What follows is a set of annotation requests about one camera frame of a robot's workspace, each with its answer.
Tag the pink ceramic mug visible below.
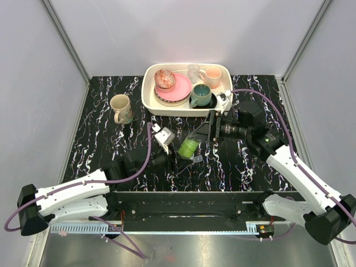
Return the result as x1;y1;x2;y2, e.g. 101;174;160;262
199;67;222;89

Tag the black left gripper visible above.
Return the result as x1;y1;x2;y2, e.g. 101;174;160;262
134;144;193;179

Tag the striped rim ceramic plate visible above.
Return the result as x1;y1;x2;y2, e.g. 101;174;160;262
154;86;191;106

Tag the black saucer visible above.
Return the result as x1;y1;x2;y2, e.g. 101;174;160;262
189;93;217;109

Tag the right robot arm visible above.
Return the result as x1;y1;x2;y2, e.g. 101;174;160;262
188;102;355;245

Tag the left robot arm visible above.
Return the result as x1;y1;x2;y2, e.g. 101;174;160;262
17;148;194;236

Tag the white rectangular dish tub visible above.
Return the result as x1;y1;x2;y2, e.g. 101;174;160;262
141;63;233;117

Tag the teal glazed ceramic mug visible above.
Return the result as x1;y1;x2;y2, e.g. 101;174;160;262
190;84;212;108

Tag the cream illustrated ceramic mug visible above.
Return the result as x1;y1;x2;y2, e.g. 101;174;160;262
110;94;133;125

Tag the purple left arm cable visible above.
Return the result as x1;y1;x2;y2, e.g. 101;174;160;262
4;123;156;259

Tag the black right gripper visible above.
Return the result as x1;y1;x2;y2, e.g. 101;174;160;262
188;109;251;143

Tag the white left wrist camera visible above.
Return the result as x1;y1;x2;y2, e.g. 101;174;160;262
153;124;175;155

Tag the clear weekly pill organizer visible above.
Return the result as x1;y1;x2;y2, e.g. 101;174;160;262
190;155;203;164

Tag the green pill bottle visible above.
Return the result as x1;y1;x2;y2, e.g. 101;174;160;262
178;138;199;159

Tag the red patterned ceramic bowl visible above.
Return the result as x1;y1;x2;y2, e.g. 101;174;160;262
154;69;176;90

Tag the pink ceramic plate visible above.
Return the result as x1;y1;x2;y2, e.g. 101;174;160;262
155;73;192;103

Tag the clear drinking glass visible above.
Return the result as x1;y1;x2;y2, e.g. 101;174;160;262
187;64;200;84

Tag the slotted cable duct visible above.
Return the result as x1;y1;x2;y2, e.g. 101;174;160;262
50;222;120;234

